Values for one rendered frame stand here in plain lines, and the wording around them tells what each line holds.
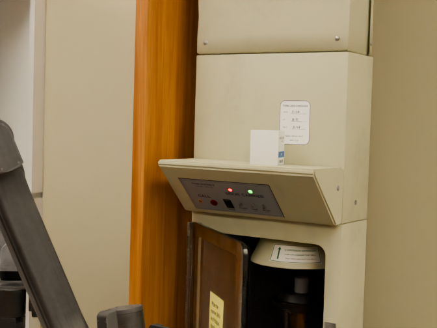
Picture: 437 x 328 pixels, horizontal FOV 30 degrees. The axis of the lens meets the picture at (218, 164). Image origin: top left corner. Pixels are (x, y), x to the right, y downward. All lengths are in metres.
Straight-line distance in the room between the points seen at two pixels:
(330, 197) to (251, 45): 0.33
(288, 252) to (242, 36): 0.41
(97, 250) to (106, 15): 0.66
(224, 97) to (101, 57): 0.82
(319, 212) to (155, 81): 0.42
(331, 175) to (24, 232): 0.52
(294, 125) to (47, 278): 0.54
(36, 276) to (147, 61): 0.53
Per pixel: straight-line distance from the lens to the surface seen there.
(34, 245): 1.19
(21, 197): 1.19
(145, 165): 1.55
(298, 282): 1.60
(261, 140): 1.41
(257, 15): 1.53
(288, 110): 1.48
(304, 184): 1.36
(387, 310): 1.90
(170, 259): 1.65
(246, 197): 1.45
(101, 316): 1.26
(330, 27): 1.46
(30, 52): 2.45
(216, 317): 1.44
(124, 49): 2.27
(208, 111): 1.57
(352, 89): 1.45
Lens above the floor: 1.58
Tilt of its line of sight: 3 degrees down
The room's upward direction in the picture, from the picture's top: 2 degrees clockwise
